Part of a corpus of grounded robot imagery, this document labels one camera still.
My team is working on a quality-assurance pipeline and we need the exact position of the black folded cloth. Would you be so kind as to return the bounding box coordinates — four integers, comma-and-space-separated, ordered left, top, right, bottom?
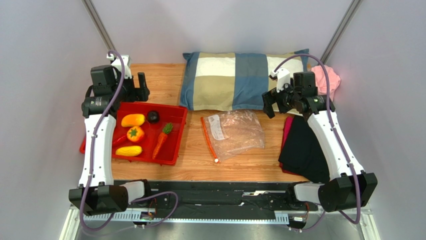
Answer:
278, 115, 330, 184

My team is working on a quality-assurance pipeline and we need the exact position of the pink cap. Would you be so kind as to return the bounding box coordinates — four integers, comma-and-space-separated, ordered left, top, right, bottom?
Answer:
311, 64, 342, 102

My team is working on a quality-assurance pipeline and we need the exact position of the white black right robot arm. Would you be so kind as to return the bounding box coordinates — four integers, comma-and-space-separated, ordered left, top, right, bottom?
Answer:
262, 68, 378, 213

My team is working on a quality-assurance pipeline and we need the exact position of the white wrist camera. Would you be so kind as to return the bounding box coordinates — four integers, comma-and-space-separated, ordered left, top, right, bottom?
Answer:
106, 53, 133, 79
269, 67, 291, 93

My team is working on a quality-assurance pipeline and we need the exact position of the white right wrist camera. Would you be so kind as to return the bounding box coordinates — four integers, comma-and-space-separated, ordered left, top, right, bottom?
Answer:
269, 67, 291, 93

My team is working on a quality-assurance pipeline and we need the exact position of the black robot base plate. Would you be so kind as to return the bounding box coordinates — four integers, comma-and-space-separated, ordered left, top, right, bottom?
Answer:
130, 180, 318, 220

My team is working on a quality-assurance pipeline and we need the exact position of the yellow toy lemon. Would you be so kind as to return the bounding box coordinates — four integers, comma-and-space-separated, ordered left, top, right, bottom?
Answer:
115, 145, 143, 157

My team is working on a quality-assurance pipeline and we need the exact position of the magenta folded cloth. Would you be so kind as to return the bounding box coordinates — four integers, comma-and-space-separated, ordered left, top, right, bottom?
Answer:
281, 116, 294, 151

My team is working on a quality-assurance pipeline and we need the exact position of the red plastic tray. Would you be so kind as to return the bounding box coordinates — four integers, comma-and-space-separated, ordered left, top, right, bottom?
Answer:
80, 102, 187, 170

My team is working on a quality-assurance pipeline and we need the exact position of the orange yellow toy mango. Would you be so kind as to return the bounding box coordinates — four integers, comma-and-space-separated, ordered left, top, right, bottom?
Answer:
121, 113, 146, 128

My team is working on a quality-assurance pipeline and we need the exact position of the orange toy persimmon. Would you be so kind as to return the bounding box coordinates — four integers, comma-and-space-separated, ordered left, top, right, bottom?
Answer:
126, 126, 146, 143

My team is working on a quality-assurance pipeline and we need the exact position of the orange toy carrot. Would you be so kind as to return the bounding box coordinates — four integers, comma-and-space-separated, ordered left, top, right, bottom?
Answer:
152, 122, 173, 160

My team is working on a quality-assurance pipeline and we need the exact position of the red toy chili pepper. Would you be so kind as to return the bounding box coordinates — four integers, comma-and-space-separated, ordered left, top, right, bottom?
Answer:
112, 134, 128, 148

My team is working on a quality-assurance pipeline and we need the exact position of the blue beige checked pillow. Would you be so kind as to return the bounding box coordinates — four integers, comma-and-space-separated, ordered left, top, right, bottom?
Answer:
179, 48, 310, 111

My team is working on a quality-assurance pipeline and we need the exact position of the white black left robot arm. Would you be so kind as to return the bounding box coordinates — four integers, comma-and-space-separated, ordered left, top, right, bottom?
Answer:
68, 65, 151, 216

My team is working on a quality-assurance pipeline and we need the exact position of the clear orange zip top bag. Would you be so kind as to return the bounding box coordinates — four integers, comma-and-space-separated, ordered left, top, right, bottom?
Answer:
200, 109, 265, 163

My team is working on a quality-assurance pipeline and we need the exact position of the grey slotted cable duct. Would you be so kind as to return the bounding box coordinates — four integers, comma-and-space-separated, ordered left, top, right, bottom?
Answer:
81, 210, 290, 225

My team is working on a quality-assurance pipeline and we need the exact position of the dark purple toy fruit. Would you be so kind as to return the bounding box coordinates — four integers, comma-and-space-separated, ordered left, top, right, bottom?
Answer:
146, 110, 160, 124

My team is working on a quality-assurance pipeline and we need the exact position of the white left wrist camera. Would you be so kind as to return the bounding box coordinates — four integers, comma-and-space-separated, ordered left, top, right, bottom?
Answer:
106, 53, 133, 79

